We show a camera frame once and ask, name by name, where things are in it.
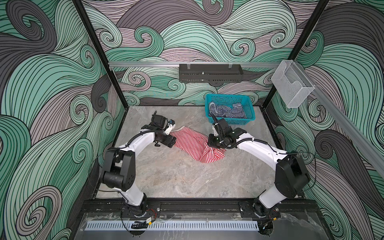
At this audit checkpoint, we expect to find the red white striped tank top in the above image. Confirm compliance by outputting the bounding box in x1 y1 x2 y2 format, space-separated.
171 126 226 164

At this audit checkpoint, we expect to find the left black frame post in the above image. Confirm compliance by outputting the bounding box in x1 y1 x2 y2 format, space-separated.
72 0 129 112

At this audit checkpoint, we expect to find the white slotted cable duct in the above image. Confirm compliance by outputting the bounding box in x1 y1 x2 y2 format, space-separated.
85 220 259 232

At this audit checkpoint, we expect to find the right aluminium rail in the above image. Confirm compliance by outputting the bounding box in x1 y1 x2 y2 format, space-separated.
298 64 384 177

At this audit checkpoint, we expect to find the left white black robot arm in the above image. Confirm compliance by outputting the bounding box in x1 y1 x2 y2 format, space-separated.
100 129 177 207

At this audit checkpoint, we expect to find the back aluminium rail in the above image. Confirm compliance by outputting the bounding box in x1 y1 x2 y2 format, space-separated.
108 61 280 69

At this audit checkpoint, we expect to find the navy white striped tank top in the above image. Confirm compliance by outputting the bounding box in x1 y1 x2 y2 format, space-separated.
209 102 246 119

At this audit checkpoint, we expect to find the black perforated wall tray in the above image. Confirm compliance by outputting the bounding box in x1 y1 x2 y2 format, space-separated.
179 64 244 86

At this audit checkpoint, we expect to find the teal plastic basket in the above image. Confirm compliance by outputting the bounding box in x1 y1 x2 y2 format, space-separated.
205 94 256 125

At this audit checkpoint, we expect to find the clear plastic wall bin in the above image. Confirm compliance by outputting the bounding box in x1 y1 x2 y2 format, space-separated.
271 60 315 109

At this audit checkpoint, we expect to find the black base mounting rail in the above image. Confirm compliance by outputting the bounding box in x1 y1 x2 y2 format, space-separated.
80 198 320 219

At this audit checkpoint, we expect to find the aluminium rail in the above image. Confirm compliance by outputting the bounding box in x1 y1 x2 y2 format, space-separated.
298 64 384 177
108 61 280 69

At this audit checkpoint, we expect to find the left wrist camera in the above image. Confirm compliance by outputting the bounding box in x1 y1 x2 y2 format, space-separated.
164 120 176 135

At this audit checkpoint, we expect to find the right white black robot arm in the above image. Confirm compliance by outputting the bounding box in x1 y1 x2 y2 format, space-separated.
208 117 311 215

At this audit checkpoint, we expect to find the right black frame post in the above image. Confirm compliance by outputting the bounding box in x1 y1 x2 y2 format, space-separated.
261 0 329 112

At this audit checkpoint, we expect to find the black frame post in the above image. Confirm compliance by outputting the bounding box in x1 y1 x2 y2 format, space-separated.
261 0 329 112
72 0 129 112

